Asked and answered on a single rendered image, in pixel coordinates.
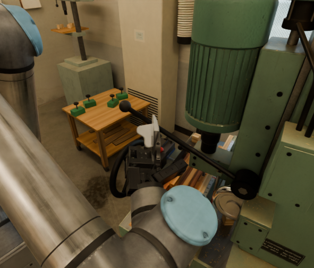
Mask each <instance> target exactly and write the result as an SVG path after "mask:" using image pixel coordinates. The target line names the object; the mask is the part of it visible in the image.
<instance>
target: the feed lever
mask: <svg viewBox="0 0 314 268"><path fill-rule="evenodd" d="M119 109H120V110H121V111H122V112H130V113H132V114H133V115H135V116H136V117H138V118H139V119H141V120H142V121H144V122H145V123H147V124H152V120H150V119H148V118H147V117H145V116H144V115H142V114H141V113H139V112H138V111H136V110H135V109H133V108H132V107H131V104H130V102H129V101H127V100H123V101H121V102H120V104H119ZM159 132H161V133H162V134H164V135H165V136H167V137H168V138H170V139H171V140H173V141H175V142H176V143H178V144H179V145H181V146H182V147H184V148H185V149H187V150H188V151H190V152H191V153H193V154H195V155H196V156H197V157H199V158H200V159H202V160H204V161H205V162H207V163H208V164H210V165H211V166H213V167H214V168H216V169H217V170H219V171H221V172H222V173H223V174H225V175H226V176H228V177H230V178H231V179H233V181H232V183H231V191H232V193H233V194H234V195H235V196H236V197H238V198H240V199H244V200H251V199H254V198H255V197H256V195H257V192H259V189H260V186H259V184H260V178H259V177H258V175H257V174H256V173H254V172H253V171H251V170H247V169H241V170H238V171H237V172H236V174H234V173H232V172H231V171H229V170H228V169H226V168H224V167H223V166H221V165H220V164H218V163H216V162H215V161H213V160H212V159H211V158H209V157H207V156H206V155H204V154H203V153H201V152H199V151H198V150H196V149H195V148H193V147H192V146H190V145H189V144H187V143H186V142H184V141H182V140H181V139H180V138H178V137H177V136H175V135H173V134H172V133H170V132H169V131H167V130H165V129H164V128H162V127H161V126H159Z"/></svg>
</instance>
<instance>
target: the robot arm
mask: <svg viewBox="0 0 314 268"><path fill-rule="evenodd" d="M42 52H43V42H42V39H41V36H40V33H39V30H38V28H37V26H36V24H35V22H34V20H33V19H32V17H31V16H30V15H29V13H28V12H27V11H26V10H24V9H23V8H21V7H19V6H16V5H4V4H3V3H0V258H1V257H2V256H4V255H5V254H7V253H8V252H10V251H11V250H13V249H14V248H15V247H17V246H18V245H19V244H21V243H22V242H25V244H26V245H27V246H28V248H29V249H30V251H31V252H32V254H33V256H34V257H35V259H36V260H37V262H38V263H39V265H40V266H41V268H186V267H187V266H188V265H189V263H190V262H191V260H192V259H193V257H194V255H195V254H196V252H197V251H198V250H199V248H200V247H201V246H204V245H207V244H208V243H210V241H211V240H212V238H213V237H214V235H215V233H216V231H217V226H218V220H217V215H216V212H215V209H214V207H213V205H212V204H211V202H210V201H209V199H208V198H207V197H206V196H205V195H204V194H202V193H201V192H200V191H198V190H197V189H195V188H193V187H190V186H185V185H179V186H175V187H173V188H171V189H170V190H169V191H167V190H166V189H164V187H163V185H164V184H166V183H168V182H169V181H171V180H173V179H174V178H176V177H177V176H180V175H182V174H183V173H184V172H185V171H186V168H187V166H188V164H187V163H186V162H185V161H184V159H181V160H178V161H176V162H174V163H173V164H172V165H170V166H168V167H166V168H164V169H162V170H161V168H160V163H161V159H160V147H161V143H160V132H159V125H158V121H157V119H156V117H155V115H152V124H146V125H140V126H138V127H137V134H139V135H141V136H142V137H143V138H144V145H145V146H146V147H147V148H150V147H152V150H148V149H142V148H138V147H137V146H129V156H127V157H126V162H124V173H125V179H127V180H128V188H127V191H126V196H130V203H131V227H132V229H131V230H130V231H129V232H128V233H126V234H125V235H124V236H123V237H122V238H120V237H119V236H118V234H117V233H116V232H115V231H114V230H113V229H112V227H111V226H109V225H108V224H106V223H105V221H104V220H103V219H102V218H101V217H100V215H99V214H98V213H97V212H96V210H95V209H94V208H93V207H92V206H91V204H90V203H89V202H88V201H87V199H86V198H85V197H84V195H83V194H82V193H81V192H80V190H79V189H78V188H77V187H76V186H75V184H74V183H73V182H72V181H71V179H70V178H69V177H68V176H67V175H66V173H65V172H64V171H63V170H62V169H61V167H60V166H59V165H58V164H57V162H56V161H55V160H54V159H53V158H52V156H51V155H50V153H49V152H48V151H47V150H46V149H45V147H44V146H43V145H42V144H41V135H40V125H39V115H38V105H37V94H36V84H35V74H34V66H35V63H34V56H35V57H38V56H39V55H41V54H42ZM130 150H132V152H131V151H130Z"/></svg>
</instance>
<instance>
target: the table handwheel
mask: <svg viewBox="0 0 314 268"><path fill-rule="evenodd" d="M137 145H140V146H144V140H141V139H136V140H133V141H131V142H130V143H128V144H127V145H126V146H125V147H124V148H123V149H122V150H121V152H120V153H119V155H118V157H117V158H116V160H115V162H114V164H113V167H112V170H111V174H110V178H109V188H110V191H111V193H112V195H113V196H114V197H116V198H124V197H126V191H127V189H126V188H127V186H128V180H127V179H126V181H125V184H124V187H123V189H122V192H119V191H118V190H117V188H116V177H117V173H118V170H119V168H120V165H121V163H122V161H123V160H124V161H125V162H126V155H127V153H128V152H129V146H137Z"/></svg>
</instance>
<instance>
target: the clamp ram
mask: <svg viewBox="0 0 314 268"><path fill-rule="evenodd" d="M185 157H186V151H184V150H182V151H181V152H180V153H179V155H178V156H177V158H176V159H173V158H170V157H169V158H168V160H170V161H172V162H173V163H174V162H176V161H178V160H181V159H184V158H185Z"/></svg>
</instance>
